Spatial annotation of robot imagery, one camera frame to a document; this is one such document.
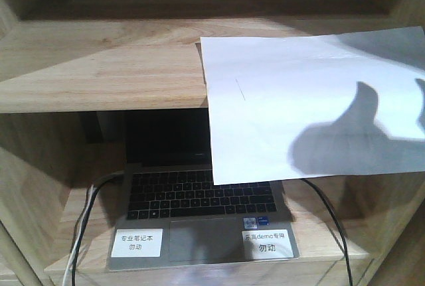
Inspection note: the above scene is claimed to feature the white paper sheet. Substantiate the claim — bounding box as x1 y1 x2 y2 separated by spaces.
201 27 424 184

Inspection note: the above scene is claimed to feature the grey laptop black keyboard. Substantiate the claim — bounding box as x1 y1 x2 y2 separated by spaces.
109 108 299 271

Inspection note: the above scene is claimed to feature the white label right sticker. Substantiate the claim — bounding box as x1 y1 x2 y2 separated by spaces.
242 229 295 260

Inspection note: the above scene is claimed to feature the white label sticker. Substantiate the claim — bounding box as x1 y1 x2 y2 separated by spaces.
242 229 295 260
111 228 163 258

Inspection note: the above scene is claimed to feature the white label left sticker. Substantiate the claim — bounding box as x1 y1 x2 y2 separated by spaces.
111 228 163 258

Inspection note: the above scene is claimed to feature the wooden shelf unit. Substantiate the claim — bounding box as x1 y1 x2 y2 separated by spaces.
1 0 424 285

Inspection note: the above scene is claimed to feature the black cable left of laptop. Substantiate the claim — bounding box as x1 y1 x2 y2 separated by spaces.
69 172 124 286

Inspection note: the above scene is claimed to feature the black cable of laptop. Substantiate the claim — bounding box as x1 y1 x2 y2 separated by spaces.
300 177 353 286
69 172 124 286

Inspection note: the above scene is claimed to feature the white braided cable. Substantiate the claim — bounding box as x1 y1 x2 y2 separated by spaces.
61 182 97 286

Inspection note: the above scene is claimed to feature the black cable right of laptop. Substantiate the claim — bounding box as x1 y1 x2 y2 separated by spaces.
300 177 353 286

